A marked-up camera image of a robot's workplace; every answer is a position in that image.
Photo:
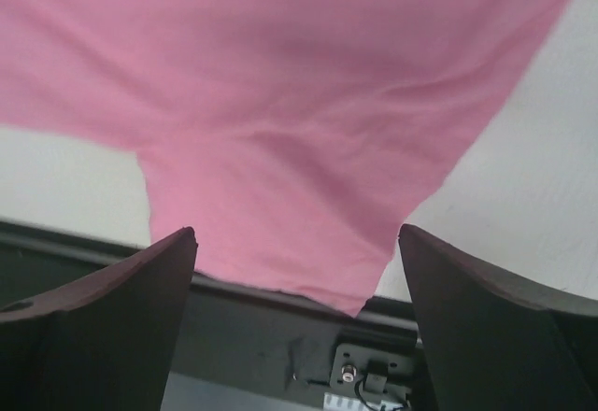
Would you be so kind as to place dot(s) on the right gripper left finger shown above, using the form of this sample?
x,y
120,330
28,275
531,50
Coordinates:
x,y
102,342

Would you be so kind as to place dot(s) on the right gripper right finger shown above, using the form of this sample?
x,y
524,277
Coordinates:
x,y
494,340

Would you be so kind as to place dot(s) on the pink t shirt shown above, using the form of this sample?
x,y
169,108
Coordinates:
x,y
294,136

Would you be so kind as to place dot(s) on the black table edge rail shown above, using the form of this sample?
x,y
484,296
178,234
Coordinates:
x,y
35,260

